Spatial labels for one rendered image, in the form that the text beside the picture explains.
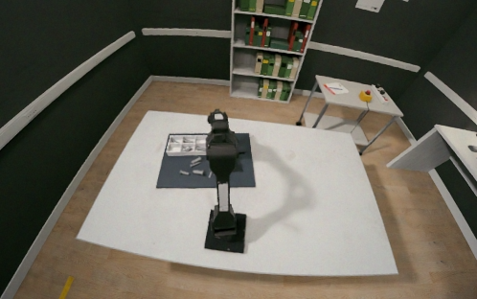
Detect white divided parts tray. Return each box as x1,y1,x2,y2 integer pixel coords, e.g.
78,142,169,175
167,135,207,156

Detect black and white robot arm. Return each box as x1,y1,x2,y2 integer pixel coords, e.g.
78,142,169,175
206,109,239,241

